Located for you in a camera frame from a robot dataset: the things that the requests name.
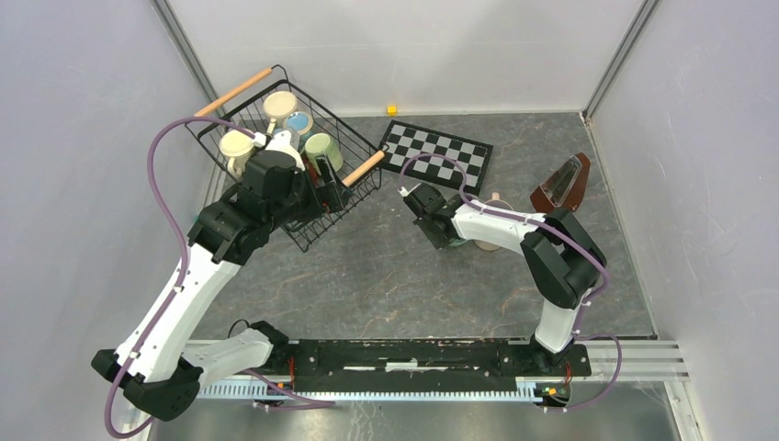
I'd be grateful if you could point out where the pink iridescent mug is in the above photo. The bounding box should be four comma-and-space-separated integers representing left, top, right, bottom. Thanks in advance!
473, 192, 512, 252

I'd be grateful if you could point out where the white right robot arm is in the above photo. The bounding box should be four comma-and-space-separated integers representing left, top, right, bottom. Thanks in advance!
399, 184, 610, 375

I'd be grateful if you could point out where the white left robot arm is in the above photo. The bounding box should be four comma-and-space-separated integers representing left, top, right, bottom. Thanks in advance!
91, 130, 335, 422

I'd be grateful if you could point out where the light green mug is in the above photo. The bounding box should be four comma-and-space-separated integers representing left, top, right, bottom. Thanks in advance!
304, 133, 344, 174

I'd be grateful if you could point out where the black white chessboard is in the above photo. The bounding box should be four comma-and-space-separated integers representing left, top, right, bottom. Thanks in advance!
380, 120, 493, 196

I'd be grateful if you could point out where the blue bottomed mug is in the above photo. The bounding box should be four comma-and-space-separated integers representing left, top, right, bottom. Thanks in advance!
284, 111, 314, 139

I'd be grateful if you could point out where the cream mug left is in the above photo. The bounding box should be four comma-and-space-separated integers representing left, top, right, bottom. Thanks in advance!
219, 130, 254, 177

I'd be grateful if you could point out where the cream mug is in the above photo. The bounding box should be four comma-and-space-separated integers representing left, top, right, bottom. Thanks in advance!
219, 130, 254, 177
263, 90, 299, 134

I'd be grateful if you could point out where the cream mug rear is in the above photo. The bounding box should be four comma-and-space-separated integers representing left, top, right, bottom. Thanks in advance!
263, 90, 299, 134

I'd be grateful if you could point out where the brown wooden metronome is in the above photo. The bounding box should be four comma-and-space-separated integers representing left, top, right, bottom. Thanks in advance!
530, 153, 591, 213

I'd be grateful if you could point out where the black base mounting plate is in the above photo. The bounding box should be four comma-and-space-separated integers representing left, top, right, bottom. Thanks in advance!
257, 338, 593, 392

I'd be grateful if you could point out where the black wire dish rack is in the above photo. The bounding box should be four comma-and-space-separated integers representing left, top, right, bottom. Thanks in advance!
182, 69, 384, 265

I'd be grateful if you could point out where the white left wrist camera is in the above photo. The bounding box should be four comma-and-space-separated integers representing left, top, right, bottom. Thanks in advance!
253, 129, 305, 170

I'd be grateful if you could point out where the right wooden rack handle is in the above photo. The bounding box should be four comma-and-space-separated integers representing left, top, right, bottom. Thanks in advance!
343, 151, 385, 187

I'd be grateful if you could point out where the wooden rack handle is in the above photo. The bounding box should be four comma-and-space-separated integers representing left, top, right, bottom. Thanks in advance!
343, 151, 385, 187
194, 67, 273, 117

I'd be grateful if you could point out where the left wooden rack handle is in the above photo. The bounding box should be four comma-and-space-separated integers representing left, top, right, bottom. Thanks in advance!
194, 67, 273, 117

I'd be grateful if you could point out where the aluminium rail frame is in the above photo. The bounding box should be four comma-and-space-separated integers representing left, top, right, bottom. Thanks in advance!
186, 335, 688, 413

